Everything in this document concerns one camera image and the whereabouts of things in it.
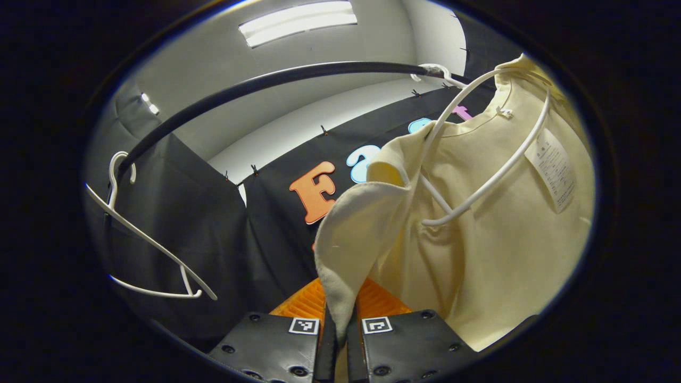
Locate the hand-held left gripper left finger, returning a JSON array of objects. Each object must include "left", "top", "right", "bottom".
[{"left": 206, "top": 277, "right": 338, "bottom": 383}]

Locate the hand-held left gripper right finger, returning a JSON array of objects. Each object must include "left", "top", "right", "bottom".
[{"left": 346, "top": 277, "right": 479, "bottom": 383}]

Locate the cream button shirt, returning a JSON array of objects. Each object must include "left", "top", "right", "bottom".
[{"left": 314, "top": 53, "right": 596, "bottom": 383}]

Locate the empty white hanger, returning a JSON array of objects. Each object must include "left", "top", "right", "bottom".
[{"left": 85, "top": 151, "right": 219, "bottom": 301}]

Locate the white hanger with shirt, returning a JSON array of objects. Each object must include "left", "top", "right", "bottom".
[{"left": 410, "top": 63, "right": 551, "bottom": 228}]

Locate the black backdrop cloth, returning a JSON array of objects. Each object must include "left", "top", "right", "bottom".
[{"left": 85, "top": 11, "right": 511, "bottom": 341}]

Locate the large ceiling light panel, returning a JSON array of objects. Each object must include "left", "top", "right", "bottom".
[{"left": 238, "top": 1, "right": 358, "bottom": 48}]

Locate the black clothes rail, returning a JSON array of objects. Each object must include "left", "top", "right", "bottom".
[{"left": 114, "top": 61, "right": 474, "bottom": 181}]

